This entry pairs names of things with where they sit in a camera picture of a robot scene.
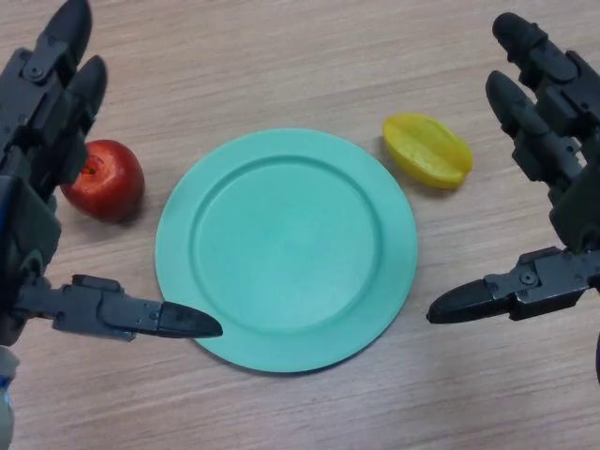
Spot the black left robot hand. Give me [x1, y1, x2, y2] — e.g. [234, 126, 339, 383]
[0, 0, 224, 349]

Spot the yellow starfruit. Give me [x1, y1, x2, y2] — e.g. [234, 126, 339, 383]
[382, 112, 474, 190]

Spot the red apple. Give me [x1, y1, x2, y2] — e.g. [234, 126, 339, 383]
[59, 139, 145, 224]

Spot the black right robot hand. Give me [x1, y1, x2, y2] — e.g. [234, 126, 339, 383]
[427, 12, 600, 325]

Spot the green round plate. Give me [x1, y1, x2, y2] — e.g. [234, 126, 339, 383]
[155, 127, 418, 375]

